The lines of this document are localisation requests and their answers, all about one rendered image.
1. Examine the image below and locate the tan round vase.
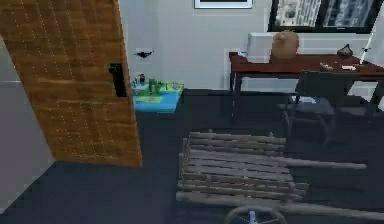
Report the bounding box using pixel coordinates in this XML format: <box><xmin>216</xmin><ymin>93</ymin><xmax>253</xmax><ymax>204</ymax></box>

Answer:
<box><xmin>271</xmin><ymin>30</ymin><xmax>300</xmax><ymax>60</ymax></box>

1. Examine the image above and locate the white box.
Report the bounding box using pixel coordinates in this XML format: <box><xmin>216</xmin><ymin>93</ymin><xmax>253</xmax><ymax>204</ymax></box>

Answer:
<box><xmin>246</xmin><ymin>32</ymin><xmax>277</xmax><ymax>64</ymax></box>

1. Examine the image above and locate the grey wooden cart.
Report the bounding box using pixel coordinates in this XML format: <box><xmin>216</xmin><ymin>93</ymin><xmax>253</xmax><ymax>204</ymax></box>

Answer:
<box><xmin>175</xmin><ymin>129</ymin><xmax>384</xmax><ymax>224</ymax></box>

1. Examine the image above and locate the black door handle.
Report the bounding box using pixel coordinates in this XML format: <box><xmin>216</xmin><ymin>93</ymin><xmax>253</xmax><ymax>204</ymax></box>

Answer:
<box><xmin>108</xmin><ymin>63</ymin><xmax>128</xmax><ymax>98</ymax></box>

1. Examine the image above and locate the dark red wooden desk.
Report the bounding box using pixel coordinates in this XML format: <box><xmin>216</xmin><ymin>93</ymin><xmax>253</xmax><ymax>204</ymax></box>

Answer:
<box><xmin>228</xmin><ymin>51</ymin><xmax>384</xmax><ymax>125</ymax></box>

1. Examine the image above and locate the dark grey chair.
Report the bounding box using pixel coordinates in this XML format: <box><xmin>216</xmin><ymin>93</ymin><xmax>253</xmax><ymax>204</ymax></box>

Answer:
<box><xmin>277</xmin><ymin>70</ymin><xmax>361</xmax><ymax>146</ymax></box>

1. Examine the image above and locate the small dark brown pot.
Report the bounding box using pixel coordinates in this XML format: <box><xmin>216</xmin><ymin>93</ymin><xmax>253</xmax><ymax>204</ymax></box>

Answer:
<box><xmin>336</xmin><ymin>43</ymin><xmax>354</xmax><ymax>59</ymax></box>

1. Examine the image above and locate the white desk lamp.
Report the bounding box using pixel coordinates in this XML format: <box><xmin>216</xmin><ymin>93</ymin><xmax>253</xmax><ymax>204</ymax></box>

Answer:
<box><xmin>359</xmin><ymin>31</ymin><xmax>375</xmax><ymax>65</ymax></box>

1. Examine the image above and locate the green and blue play mat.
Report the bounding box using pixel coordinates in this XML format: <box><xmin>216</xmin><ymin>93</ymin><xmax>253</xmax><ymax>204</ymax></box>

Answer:
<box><xmin>130</xmin><ymin>73</ymin><xmax>185</xmax><ymax>114</ymax></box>

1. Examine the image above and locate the white framed wall picture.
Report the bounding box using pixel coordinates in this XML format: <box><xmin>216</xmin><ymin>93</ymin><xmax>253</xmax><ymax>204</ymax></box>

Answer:
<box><xmin>194</xmin><ymin>0</ymin><xmax>254</xmax><ymax>10</ymax></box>

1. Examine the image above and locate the black wall hook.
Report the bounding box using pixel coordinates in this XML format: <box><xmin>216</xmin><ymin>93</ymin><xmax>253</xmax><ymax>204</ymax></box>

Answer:
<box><xmin>134</xmin><ymin>50</ymin><xmax>155</xmax><ymax>59</ymax></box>

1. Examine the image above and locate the brown wooden room door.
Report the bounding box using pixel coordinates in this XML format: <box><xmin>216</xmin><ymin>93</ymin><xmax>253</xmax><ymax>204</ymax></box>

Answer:
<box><xmin>0</xmin><ymin>0</ymin><xmax>144</xmax><ymax>168</ymax></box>

